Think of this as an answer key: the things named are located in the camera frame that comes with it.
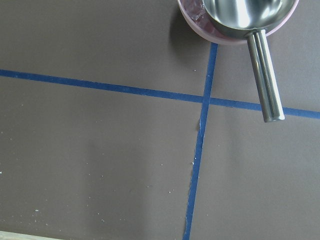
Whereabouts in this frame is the pink bowl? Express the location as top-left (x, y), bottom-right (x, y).
top-left (176, 0), bottom-right (300, 46)

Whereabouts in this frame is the metal scoop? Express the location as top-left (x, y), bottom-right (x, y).
top-left (203, 0), bottom-right (295, 123)

